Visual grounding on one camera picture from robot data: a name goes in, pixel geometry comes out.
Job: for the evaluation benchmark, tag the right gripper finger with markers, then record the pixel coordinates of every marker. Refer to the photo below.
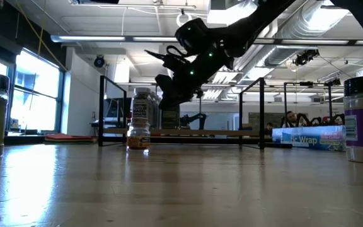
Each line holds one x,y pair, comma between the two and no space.
189,96
165,93

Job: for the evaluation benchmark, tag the green-lid green-label spice jar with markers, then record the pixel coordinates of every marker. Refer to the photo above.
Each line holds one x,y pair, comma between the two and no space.
170,119

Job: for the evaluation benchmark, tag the small cork-top glass jar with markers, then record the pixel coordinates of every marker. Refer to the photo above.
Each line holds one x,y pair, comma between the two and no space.
138,138

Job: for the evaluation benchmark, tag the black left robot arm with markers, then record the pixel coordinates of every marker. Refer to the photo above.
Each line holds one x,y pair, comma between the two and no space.
99,1

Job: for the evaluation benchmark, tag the black background robot arm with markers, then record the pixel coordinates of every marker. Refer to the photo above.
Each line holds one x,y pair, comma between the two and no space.
304,119
339,119

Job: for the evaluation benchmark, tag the blue background robot arm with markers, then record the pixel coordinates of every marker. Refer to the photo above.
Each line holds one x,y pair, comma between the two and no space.
195,119

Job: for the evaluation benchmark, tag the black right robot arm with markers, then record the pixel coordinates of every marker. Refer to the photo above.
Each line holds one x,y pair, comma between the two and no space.
247,22

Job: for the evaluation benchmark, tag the black metal wooden shelf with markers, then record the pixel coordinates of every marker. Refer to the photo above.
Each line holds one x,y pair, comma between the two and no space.
200,132

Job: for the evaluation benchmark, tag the dark computer monitor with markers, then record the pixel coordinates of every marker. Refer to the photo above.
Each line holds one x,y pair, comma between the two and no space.
117,108

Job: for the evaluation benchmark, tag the white ceiling air unit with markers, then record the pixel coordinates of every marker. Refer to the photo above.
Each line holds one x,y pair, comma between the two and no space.
222,12

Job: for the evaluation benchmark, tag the person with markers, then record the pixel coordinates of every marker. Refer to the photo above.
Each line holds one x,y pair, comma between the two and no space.
268,129
290,119

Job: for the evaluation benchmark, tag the long ceiling light bar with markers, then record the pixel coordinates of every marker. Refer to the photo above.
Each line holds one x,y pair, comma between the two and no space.
80,38

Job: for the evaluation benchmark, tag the red paper sheet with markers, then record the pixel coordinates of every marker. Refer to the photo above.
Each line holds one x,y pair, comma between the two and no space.
68,137

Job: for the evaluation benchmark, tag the blue plastic wrap box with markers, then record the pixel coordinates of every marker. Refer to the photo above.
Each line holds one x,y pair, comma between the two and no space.
307,138

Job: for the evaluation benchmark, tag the black background rig frame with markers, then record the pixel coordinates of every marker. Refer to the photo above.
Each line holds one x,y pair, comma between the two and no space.
285,104

